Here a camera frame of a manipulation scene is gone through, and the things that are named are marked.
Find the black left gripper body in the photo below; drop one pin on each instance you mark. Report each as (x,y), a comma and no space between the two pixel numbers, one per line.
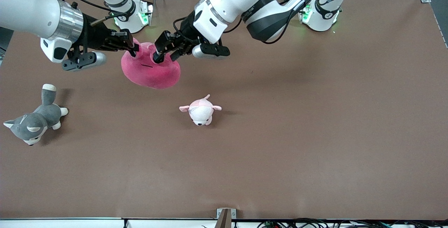
(186,31)

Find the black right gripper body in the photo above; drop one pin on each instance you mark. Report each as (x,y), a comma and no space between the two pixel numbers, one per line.
(93,33)

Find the round hot pink plush toy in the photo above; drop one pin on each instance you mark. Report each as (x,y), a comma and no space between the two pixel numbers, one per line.
(150,76)

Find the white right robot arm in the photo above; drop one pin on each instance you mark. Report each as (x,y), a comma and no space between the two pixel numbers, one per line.
(28,11)

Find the pale pink white plush dog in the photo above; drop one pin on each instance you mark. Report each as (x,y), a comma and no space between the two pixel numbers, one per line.
(200,112)

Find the grey white husky plush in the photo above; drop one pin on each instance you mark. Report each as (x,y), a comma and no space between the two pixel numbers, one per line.
(38,119)

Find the grey metal table bracket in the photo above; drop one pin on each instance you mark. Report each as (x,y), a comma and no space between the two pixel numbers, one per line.
(233,214)

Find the white table edge rail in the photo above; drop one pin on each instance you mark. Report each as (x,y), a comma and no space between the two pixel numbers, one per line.
(70,224)

